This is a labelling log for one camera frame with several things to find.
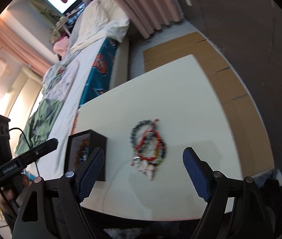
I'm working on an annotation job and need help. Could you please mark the black jewelry box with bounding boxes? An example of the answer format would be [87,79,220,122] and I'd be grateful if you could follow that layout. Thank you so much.
[63,129,107,174]

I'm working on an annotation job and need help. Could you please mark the green hanging garment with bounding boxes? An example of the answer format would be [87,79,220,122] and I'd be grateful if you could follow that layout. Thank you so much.
[30,0,62,22]

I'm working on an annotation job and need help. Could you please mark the pink curtain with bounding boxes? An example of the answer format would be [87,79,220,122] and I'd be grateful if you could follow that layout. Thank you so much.
[0,19,57,76]
[114,0,184,39]

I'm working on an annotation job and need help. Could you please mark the beige headboard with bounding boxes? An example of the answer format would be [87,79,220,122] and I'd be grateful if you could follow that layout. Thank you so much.
[3,69,43,135]

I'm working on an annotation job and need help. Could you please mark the white wall switch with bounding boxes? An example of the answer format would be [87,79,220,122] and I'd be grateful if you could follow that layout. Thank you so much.
[185,0,192,7]

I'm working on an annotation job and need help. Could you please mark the dark multicolor bead bracelet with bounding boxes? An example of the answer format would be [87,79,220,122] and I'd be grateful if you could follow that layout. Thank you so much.
[130,119,168,166]

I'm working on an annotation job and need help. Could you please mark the pink curtain left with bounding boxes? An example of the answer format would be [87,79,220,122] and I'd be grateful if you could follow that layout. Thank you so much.
[0,19,57,76]

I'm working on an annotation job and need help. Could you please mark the blue bead bracelet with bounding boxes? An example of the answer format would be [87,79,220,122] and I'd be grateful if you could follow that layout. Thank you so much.
[79,145,91,164]

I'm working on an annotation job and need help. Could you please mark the green garment on bed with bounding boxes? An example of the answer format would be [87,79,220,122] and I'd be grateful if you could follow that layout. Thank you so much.
[15,99,64,155]

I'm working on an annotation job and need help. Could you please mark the person left hand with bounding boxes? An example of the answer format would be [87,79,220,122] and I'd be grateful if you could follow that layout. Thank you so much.
[0,175,31,215]

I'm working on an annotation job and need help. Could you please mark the small white side table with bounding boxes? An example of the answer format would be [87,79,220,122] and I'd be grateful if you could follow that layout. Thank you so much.
[54,11,78,36]

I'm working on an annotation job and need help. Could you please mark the white low table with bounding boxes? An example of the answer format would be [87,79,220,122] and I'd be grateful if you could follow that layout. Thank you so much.
[76,55,242,221]

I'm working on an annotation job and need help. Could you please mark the pink curtain right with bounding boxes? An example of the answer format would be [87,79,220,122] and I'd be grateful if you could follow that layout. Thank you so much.
[114,0,184,39]

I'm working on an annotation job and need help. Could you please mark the dark wooden wardrobe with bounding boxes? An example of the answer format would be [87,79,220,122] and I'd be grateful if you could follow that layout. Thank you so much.
[179,0,282,171]

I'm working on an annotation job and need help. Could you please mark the bed with teal sheet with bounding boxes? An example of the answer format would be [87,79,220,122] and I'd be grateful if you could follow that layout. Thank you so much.
[13,35,130,175]

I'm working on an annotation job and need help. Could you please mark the cardboard floor sheets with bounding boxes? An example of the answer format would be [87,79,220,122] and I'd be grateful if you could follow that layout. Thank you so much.
[143,32,275,176]

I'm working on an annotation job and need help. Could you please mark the white fleece blanket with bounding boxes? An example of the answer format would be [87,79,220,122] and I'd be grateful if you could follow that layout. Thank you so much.
[27,38,105,180]

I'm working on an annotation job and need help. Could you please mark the black cable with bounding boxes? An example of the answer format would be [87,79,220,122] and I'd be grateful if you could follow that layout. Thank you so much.
[8,127,41,177]

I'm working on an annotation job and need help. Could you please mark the white tassel pendant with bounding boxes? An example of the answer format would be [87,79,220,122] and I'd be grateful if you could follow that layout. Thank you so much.
[137,160,155,181]

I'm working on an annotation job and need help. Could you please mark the white duvet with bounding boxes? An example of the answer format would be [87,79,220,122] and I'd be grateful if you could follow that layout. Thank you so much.
[69,0,130,54]

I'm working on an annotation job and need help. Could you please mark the pink plush toy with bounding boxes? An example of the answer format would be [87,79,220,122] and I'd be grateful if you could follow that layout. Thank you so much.
[53,36,69,58]

